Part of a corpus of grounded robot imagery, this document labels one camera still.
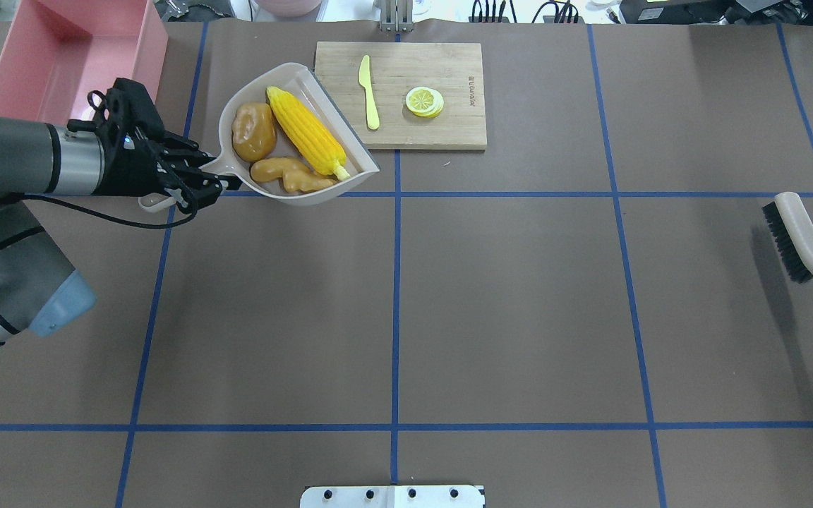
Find yellow toy knife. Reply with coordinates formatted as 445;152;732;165
358;54;380;131

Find yellow lemon slice toy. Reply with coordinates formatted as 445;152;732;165
404;86;445;118

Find orange toy potato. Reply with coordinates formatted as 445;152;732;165
231;101;277;163

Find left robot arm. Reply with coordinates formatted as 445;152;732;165
0;78;241;347

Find beige brush with black bristles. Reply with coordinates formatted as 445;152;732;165
761;192;813;284

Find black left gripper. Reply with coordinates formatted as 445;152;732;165
68;78;242;212

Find orange toy ginger root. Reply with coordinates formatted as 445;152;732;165
249;157;337;193

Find yellow toy corn cob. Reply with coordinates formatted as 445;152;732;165
267;86;351;182

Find wooden cutting board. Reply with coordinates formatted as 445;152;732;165
314;41;488;151

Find pink plastic bin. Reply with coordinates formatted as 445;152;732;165
0;1;169;125

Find beige plastic dustpan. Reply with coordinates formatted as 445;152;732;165
139;62;381;212

